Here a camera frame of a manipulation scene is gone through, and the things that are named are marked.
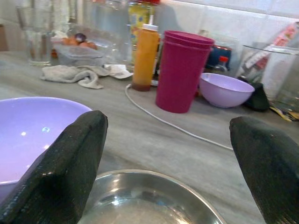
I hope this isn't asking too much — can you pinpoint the yellow black packet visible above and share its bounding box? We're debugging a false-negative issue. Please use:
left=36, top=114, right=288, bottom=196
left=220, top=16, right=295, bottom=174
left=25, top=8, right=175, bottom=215
left=270, top=106, right=299, bottom=122

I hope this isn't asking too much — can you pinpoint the red-capped small bottle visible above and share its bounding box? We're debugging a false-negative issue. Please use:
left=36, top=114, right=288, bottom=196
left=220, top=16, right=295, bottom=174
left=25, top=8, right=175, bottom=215
left=214, top=56, right=231, bottom=72

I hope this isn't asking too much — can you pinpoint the black pouch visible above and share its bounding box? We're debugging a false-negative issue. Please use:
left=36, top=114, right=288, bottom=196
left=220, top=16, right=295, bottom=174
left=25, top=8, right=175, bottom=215
left=242, top=81, right=271, bottom=112

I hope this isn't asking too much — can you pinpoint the stainless steel bowl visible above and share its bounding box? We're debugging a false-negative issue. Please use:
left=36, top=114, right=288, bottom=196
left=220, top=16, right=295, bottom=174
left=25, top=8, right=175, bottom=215
left=78, top=169, right=226, bottom=224

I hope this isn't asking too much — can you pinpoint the brown egg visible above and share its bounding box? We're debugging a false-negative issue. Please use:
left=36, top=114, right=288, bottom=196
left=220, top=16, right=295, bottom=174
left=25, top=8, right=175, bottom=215
left=62, top=37, right=79, bottom=46
left=79, top=41, right=99, bottom=50

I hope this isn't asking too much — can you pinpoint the orange squeeze bottle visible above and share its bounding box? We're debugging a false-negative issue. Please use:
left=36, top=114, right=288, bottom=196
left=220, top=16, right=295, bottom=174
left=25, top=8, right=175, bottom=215
left=132, top=15, right=161, bottom=92

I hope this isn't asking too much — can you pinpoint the clear glass tumbler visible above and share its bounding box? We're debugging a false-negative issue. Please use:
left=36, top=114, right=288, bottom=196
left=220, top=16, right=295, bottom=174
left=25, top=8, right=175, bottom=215
left=16, top=6, right=54, bottom=67

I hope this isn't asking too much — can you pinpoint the pink white snack packet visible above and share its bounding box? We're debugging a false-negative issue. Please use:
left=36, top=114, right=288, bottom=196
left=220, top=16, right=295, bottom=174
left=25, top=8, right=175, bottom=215
left=270, top=22, right=299, bottom=49

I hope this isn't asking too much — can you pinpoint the white kitchen appliance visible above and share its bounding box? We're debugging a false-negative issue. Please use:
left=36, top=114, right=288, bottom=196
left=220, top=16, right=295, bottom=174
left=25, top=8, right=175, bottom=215
left=260, top=44, right=299, bottom=112

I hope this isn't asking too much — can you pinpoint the white crumpled cloth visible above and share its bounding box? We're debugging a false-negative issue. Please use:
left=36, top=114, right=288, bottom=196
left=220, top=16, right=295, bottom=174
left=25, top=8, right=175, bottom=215
left=102, top=63, right=134, bottom=80

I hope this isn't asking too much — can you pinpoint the dark blue box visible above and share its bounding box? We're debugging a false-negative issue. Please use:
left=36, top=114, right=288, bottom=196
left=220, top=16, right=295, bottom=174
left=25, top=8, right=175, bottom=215
left=207, top=45, right=232, bottom=70

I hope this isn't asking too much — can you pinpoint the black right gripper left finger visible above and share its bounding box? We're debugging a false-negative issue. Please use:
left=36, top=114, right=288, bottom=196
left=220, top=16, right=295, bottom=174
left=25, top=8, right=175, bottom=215
left=0, top=110, right=109, bottom=224

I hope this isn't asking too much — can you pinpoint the magenta plastic cup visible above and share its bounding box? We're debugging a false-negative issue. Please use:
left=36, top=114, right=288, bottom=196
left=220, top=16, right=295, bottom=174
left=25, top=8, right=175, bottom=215
left=155, top=43, right=213, bottom=114
left=164, top=29, right=215, bottom=46
left=163, top=36, right=214, bottom=50

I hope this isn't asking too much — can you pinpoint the grey crumpled cloth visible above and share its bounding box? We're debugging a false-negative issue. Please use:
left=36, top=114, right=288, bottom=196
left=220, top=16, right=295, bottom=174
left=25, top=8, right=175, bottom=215
left=41, top=64, right=105, bottom=90

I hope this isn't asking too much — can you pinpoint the clear plastic lidded container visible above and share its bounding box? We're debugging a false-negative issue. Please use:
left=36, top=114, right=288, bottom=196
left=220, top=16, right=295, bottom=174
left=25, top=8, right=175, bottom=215
left=55, top=43, right=106, bottom=67

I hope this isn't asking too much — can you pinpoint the lilac plastic bowl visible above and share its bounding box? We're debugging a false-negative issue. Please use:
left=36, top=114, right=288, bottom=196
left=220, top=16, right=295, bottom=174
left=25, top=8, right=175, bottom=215
left=199, top=72, right=255, bottom=109
left=0, top=97, right=94, bottom=203

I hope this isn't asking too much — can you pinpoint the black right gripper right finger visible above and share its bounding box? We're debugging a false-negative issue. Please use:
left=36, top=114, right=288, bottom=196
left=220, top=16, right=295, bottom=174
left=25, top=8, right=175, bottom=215
left=229, top=116, right=299, bottom=224

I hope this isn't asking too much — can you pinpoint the dark sauce bottle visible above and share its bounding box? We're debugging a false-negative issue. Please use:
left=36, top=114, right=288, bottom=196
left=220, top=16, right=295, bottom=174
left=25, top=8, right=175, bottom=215
left=151, top=38, right=164, bottom=87

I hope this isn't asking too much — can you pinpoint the large clear glass jar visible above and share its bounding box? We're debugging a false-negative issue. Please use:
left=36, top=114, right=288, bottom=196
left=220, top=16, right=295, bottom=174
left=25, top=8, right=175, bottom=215
left=88, top=0, right=131, bottom=62

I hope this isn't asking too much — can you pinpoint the white power cable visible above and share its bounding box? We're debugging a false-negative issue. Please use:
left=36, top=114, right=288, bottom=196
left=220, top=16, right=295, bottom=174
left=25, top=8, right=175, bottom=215
left=125, top=84, right=234, bottom=151

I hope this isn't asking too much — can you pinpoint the yellow oil bottle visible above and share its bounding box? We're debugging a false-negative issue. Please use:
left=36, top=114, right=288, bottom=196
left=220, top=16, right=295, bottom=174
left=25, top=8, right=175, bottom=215
left=128, top=0, right=161, bottom=70

